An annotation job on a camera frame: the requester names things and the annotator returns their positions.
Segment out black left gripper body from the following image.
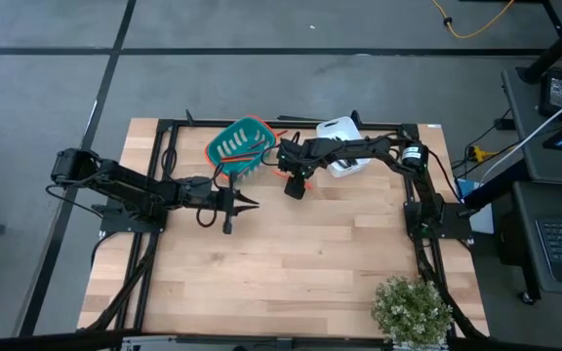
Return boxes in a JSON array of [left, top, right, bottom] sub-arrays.
[[211, 170, 239, 236]]

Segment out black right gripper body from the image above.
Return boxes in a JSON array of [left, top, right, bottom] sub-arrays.
[[275, 131, 322, 200]]

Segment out teal basket with orange rim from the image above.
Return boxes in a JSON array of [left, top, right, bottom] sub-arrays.
[[204, 114, 279, 179]]

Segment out white plastic bin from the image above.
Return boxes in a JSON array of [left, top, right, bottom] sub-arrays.
[[315, 115, 373, 179]]

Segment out yellow power plug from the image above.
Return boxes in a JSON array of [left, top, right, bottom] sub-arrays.
[[469, 144, 496, 164]]

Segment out small green potted plant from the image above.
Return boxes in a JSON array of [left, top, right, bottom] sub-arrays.
[[371, 275, 454, 348]]

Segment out dark grey desk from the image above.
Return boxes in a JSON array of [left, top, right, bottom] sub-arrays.
[[501, 65, 562, 306]]

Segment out black rig crossbar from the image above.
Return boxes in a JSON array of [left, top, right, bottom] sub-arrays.
[[0, 330, 562, 351]]

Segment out black box device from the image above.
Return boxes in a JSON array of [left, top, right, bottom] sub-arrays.
[[538, 70, 562, 118]]

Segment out black stand leg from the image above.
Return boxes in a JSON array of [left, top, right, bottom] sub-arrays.
[[514, 4, 562, 85]]

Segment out black looped wrist cable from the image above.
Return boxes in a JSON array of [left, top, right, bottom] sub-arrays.
[[194, 162, 229, 229]]

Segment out black metal table frame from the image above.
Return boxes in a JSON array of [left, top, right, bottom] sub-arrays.
[[83, 109, 491, 342]]

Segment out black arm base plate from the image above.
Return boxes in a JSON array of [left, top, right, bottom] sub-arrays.
[[403, 199, 473, 241], [99, 202, 169, 234]]

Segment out black cable sleeve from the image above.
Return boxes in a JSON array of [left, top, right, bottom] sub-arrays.
[[415, 238, 490, 342], [83, 231, 161, 333]]

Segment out yellow floor cable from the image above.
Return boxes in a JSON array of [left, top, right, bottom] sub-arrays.
[[430, 0, 516, 40]]

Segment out white cable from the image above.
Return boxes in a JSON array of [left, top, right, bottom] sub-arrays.
[[478, 85, 562, 186]]

